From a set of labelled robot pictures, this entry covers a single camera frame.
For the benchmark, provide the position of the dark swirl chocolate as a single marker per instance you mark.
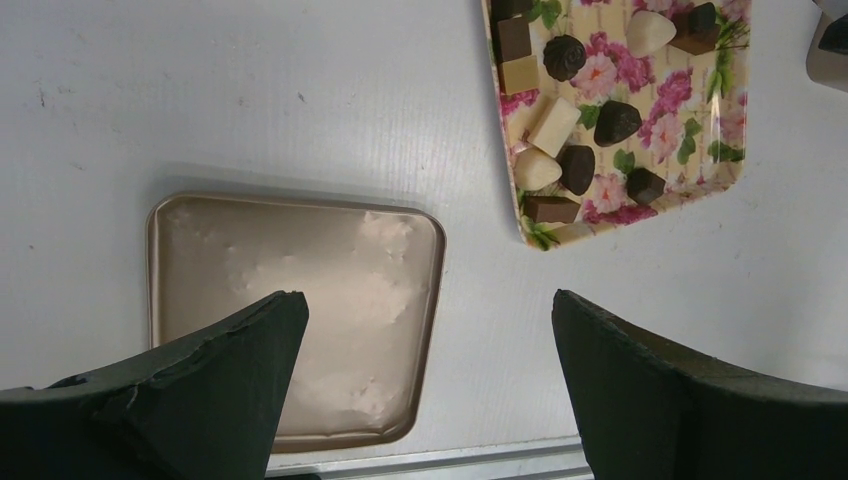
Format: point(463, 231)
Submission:
point(563, 57)

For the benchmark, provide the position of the floral rectangular tray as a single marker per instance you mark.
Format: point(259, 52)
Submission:
point(682, 64)

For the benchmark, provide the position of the brown rectangular chocolate bar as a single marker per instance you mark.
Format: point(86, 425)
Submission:
point(550, 209)

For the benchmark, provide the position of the brown square chocolate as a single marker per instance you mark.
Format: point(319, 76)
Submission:
point(511, 39)

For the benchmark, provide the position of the white heart chocolate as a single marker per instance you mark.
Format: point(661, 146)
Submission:
point(534, 170)

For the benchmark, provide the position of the dark heart chocolate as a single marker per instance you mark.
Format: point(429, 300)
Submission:
point(616, 122)

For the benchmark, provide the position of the gold box lid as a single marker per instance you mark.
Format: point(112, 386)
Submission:
point(370, 275)

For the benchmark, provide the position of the gold chocolate box with dividers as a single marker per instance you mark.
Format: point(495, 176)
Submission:
point(827, 56)

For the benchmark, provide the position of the small dark square chocolate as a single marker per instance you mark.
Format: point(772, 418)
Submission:
point(644, 187)

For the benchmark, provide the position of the dark oval chocolate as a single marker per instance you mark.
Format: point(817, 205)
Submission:
point(577, 163)

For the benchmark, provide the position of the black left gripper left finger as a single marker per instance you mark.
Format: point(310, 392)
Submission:
point(204, 406)

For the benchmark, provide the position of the tan square chocolate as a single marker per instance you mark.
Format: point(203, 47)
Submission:
point(519, 75)

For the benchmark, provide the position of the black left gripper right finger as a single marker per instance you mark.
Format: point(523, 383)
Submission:
point(647, 407)

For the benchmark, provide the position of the white rectangular chocolate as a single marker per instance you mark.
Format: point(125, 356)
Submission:
point(554, 127)

